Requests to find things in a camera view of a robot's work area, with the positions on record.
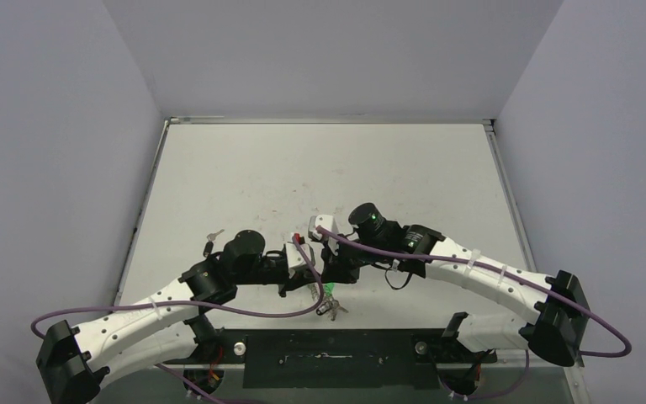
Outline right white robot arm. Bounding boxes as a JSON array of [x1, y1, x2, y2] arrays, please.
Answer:
[[309, 203, 589, 367]]

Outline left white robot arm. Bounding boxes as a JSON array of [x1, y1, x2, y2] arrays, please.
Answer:
[[36, 230, 322, 403]]

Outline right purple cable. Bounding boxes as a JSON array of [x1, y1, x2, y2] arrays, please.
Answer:
[[314, 224, 633, 359]]

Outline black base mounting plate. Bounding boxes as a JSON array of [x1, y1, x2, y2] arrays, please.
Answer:
[[181, 328, 497, 390]]

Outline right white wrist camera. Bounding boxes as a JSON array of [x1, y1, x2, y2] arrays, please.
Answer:
[[308, 215, 339, 255]]

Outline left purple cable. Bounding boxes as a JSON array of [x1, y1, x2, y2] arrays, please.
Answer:
[[30, 237, 327, 341]]

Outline key with green tag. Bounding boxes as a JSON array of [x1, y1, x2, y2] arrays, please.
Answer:
[[324, 283, 335, 296]]

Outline metal disc with keyrings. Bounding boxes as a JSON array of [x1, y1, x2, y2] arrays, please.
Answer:
[[307, 283, 326, 302]]

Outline purple cable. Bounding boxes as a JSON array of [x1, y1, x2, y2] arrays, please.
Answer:
[[30, 237, 327, 341], [314, 224, 633, 359]]

